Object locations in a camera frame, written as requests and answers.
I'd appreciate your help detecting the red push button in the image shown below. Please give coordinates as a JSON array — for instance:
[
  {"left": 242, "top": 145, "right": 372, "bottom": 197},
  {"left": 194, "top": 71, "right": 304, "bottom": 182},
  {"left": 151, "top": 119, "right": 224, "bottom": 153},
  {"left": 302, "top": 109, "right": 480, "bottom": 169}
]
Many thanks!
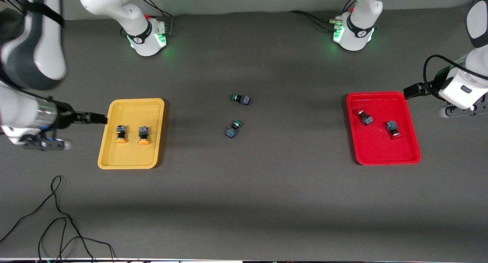
[
  {"left": 384, "top": 120, "right": 402, "bottom": 139},
  {"left": 357, "top": 109, "right": 374, "bottom": 126}
]

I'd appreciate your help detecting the yellow plastic tray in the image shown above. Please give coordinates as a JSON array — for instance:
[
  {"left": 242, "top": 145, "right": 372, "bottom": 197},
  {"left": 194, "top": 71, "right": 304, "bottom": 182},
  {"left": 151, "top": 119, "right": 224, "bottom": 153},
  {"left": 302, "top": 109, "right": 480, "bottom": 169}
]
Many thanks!
[{"left": 97, "top": 98, "right": 165, "bottom": 170}]

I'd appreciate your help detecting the red plastic tray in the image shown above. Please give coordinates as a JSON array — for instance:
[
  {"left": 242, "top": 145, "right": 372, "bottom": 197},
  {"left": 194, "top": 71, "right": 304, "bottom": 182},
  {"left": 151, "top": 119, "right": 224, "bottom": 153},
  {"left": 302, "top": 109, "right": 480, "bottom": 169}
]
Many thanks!
[{"left": 346, "top": 91, "right": 422, "bottom": 166}]

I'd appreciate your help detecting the green push button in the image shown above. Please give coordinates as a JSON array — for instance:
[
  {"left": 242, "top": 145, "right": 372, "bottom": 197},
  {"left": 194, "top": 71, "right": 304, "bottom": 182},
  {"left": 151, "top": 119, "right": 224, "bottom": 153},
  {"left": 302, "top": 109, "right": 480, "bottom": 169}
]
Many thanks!
[
  {"left": 231, "top": 93, "right": 251, "bottom": 106},
  {"left": 225, "top": 120, "right": 243, "bottom": 139}
]

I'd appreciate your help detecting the dark grey table mat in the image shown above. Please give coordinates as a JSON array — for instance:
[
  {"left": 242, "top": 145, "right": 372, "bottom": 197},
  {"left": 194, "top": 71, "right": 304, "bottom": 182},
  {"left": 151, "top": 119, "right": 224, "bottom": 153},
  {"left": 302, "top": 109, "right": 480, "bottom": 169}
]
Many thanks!
[{"left": 0, "top": 6, "right": 488, "bottom": 261}]

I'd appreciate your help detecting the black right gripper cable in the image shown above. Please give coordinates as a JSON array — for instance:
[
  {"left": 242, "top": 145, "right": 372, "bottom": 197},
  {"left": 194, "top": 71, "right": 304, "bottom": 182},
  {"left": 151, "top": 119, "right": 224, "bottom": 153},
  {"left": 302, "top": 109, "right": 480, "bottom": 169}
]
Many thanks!
[{"left": 0, "top": 74, "right": 73, "bottom": 112}]

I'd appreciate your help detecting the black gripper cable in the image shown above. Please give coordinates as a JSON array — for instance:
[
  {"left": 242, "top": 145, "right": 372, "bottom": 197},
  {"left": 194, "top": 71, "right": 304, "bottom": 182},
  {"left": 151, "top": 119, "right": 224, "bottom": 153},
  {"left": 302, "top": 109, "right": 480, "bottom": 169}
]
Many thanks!
[
  {"left": 0, "top": 74, "right": 73, "bottom": 112},
  {"left": 424, "top": 54, "right": 488, "bottom": 91}
]

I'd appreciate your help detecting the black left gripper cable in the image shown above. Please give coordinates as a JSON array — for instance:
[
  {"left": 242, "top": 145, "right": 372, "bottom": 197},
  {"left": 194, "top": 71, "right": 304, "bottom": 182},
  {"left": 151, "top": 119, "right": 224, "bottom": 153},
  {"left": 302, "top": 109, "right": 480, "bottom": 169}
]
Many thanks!
[{"left": 424, "top": 54, "right": 488, "bottom": 91}]

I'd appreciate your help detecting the thin black loose cable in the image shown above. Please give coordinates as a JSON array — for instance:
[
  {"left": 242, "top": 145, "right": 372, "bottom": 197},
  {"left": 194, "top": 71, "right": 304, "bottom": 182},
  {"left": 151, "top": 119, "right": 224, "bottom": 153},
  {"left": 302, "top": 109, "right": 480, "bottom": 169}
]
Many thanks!
[{"left": 0, "top": 175, "right": 115, "bottom": 262}]

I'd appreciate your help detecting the black right arm base cable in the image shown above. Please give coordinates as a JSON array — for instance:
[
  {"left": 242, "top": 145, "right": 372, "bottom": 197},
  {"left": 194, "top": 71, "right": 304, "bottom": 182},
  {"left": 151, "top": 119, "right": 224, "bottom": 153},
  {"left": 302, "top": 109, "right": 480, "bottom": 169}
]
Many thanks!
[{"left": 139, "top": 0, "right": 174, "bottom": 37}]

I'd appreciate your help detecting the black arm base cable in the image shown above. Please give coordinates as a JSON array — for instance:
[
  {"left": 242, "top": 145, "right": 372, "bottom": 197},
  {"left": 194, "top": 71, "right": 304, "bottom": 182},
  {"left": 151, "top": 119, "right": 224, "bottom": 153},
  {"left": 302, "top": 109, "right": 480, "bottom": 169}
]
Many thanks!
[
  {"left": 288, "top": 0, "right": 357, "bottom": 31},
  {"left": 139, "top": 0, "right": 174, "bottom": 37}
]

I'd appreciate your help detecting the black left arm base cable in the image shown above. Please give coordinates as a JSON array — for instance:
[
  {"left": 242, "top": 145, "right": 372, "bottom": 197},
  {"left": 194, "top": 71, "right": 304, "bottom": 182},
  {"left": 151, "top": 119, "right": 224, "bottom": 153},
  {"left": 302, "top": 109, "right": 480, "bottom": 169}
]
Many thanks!
[{"left": 288, "top": 0, "right": 357, "bottom": 31}]

